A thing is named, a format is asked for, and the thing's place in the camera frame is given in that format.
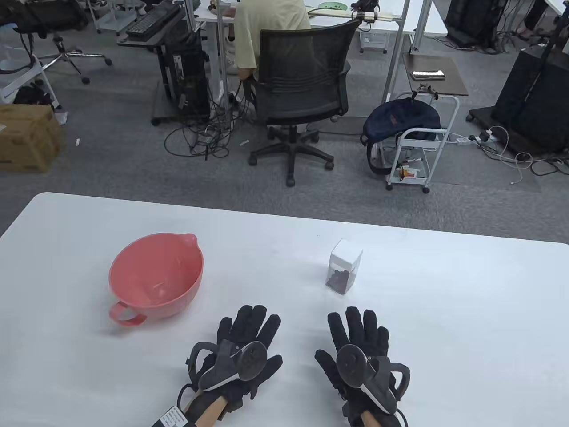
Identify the person's left forearm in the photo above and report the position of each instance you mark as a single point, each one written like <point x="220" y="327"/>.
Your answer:
<point x="209" y="413"/>

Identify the black chrome office chair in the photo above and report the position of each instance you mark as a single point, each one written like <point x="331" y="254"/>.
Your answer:
<point x="58" y="13"/>

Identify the pink salad bowl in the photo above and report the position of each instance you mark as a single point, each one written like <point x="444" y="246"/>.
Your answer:
<point x="151" y="275"/>

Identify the white metal rack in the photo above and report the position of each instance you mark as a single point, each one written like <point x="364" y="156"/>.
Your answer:
<point x="9" y="91"/>

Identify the black white controller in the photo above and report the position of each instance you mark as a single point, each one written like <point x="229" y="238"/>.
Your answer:
<point x="351" y="364"/>
<point x="249" y="360"/>

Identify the white rolling cart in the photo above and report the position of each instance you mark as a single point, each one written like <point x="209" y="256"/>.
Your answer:
<point x="422" y="131"/>

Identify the brown cardboard box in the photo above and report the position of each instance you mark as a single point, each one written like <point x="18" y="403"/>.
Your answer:
<point x="26" y="138"/>

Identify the white office desk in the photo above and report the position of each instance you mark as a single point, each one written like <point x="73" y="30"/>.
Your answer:
<point x="438" y="22"/>
<point x="206" y="13"/>

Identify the black left forearm sensor box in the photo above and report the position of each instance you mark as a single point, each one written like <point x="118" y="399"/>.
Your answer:
<point x="173" y="418"/>

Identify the long beige power strip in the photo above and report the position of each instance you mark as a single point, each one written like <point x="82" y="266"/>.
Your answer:
<point x="382" y="18"/>

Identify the person's right hand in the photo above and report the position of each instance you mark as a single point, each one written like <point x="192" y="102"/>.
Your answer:
<point x="355" y="329"/>

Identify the green plate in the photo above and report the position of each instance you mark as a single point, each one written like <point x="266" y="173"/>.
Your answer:
<point x="333" y="4"/>

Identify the black equipment stack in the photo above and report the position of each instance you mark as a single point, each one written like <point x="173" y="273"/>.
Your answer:
<point x="471" y="18"/>

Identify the white square jar lid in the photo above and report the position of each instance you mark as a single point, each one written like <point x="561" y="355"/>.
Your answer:
<point x="346" y="253"/>

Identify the black white right controller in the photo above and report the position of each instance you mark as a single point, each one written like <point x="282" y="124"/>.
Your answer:
<point x="351" y="364"/>

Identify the white floor power strip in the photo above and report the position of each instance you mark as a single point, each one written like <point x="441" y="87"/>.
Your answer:
<point x="462" y="141"/>

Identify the black computer cart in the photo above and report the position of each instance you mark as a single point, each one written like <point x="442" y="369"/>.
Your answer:
<point x="191" y="75"/>

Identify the black bag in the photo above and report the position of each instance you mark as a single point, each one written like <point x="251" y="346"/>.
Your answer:
<point x="31" y="95"/>

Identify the brown side table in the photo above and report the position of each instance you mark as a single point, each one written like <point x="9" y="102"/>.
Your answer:
<point x="435" y="86"/>

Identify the black keyboard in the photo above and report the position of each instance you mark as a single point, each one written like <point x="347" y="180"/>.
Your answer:
<point x="151" y="21"/>

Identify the black equipment cabinet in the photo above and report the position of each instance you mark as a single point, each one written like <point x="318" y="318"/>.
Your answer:
<point x="533" y="98"/>

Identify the clear plastic jar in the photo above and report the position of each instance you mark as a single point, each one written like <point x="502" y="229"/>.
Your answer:
<point x="340" y="284"/>

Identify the pile of dark cranberries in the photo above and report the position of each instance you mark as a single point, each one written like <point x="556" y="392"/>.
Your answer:
<point x="338" y="280"/>

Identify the black white left controller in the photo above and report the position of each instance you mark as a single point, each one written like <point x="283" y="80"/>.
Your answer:
<point x="249" y="360"/>

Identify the black mesh office chair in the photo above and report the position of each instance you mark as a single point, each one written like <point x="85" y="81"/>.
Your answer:
<point x="302" y="80"/>

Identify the dark blue backpack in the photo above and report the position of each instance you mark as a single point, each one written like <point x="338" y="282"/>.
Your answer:
<point x="400" y="118"/>

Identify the person's left hand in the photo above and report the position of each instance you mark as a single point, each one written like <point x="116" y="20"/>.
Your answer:
<point x="253" y="324"/>

